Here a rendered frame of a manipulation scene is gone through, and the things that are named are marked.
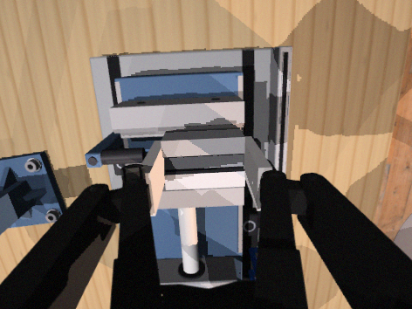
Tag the dark grey metal block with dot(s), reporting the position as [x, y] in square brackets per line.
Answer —
[204, 158]

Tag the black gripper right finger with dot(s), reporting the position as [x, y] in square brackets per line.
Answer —
[371, 271]

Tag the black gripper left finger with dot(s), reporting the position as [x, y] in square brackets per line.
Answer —
[56, 271]

